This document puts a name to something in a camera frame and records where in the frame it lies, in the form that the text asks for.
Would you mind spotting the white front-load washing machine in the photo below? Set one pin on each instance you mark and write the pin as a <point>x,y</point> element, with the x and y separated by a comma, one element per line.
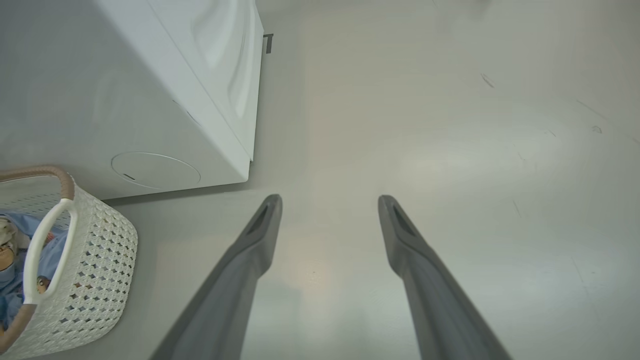
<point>150,100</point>

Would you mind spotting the blue cartoon print garment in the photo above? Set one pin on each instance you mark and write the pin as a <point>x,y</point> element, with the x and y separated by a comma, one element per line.
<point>15,295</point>

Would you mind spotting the white laundry basket brown rim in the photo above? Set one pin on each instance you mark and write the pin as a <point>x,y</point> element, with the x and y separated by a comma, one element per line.
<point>95,260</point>

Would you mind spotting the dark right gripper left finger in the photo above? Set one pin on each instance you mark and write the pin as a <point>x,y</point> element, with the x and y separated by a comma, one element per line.
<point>235,280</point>

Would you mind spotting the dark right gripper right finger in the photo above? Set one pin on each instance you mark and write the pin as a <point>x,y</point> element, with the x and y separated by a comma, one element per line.
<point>430,290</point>

